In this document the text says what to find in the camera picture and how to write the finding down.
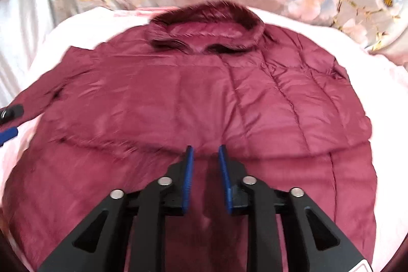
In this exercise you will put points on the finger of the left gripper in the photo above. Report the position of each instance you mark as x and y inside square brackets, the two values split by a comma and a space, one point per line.
[8, 134]

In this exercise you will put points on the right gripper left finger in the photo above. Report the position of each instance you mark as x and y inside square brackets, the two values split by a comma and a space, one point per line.
[125, 232]

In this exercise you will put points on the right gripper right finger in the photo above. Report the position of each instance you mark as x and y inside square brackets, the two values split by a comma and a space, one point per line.
[287, 231]

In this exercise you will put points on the maroon quilted puffer jacket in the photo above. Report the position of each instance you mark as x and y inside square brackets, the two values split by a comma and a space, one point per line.
[206, 75]

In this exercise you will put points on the silver satin curtain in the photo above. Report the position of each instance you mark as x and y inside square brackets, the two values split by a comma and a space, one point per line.
[24, 25]

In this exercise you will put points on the pink plush blanket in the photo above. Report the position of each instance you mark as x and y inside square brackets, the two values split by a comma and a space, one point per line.
[380, 84]

